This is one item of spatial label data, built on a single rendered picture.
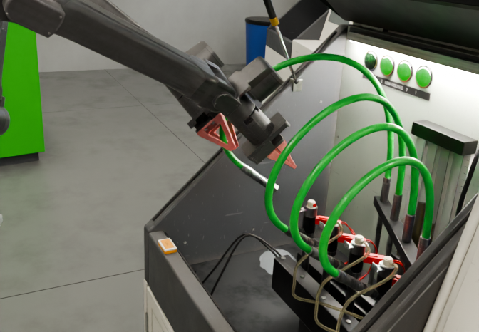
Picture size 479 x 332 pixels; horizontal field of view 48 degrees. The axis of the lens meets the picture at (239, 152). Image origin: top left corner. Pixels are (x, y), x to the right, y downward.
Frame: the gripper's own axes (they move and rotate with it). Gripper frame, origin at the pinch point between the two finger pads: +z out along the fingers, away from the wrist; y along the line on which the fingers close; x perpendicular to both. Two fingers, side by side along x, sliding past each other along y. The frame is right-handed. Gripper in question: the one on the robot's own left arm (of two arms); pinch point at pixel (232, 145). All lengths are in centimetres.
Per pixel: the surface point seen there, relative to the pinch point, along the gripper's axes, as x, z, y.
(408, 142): -28.1, 21.4, -9.7
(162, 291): 37.8, 14.6, 5.7
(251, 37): 45, -149, 595
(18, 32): 127, -181, 226
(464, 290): -20, 42, -27
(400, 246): -13.9, 36.8, -3.4
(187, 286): 25.4, 16.9, -6.4
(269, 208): -2.1, 14.6, -15.9
